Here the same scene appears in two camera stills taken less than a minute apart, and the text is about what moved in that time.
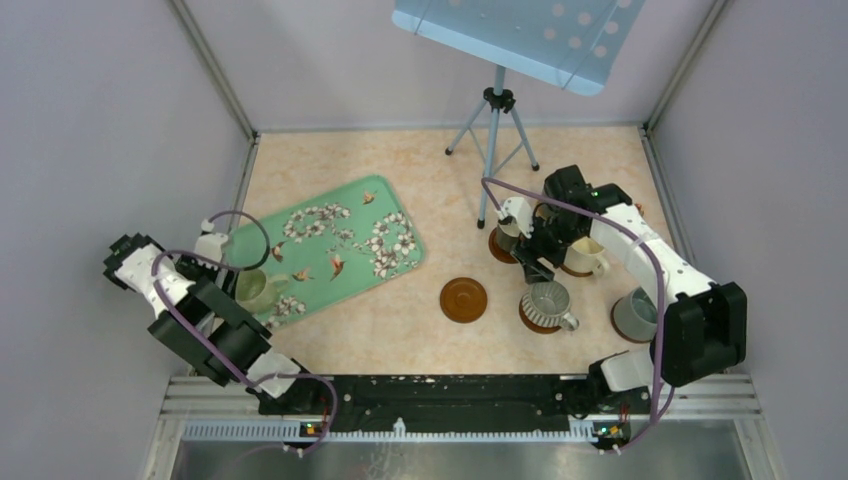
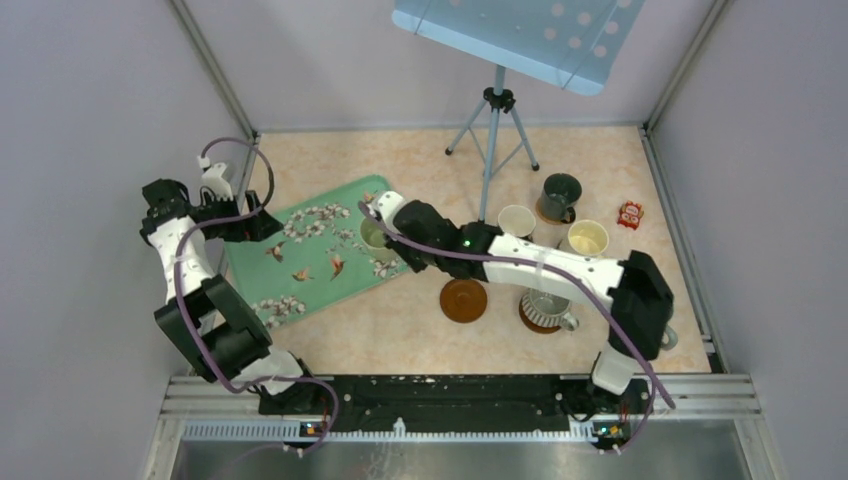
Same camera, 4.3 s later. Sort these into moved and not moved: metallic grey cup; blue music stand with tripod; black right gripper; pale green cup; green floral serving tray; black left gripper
Moved: black right gripper; pale green cup; black left gripper
Not moved: green floral serving tray; metallic grey cup; blue music stand with tripod
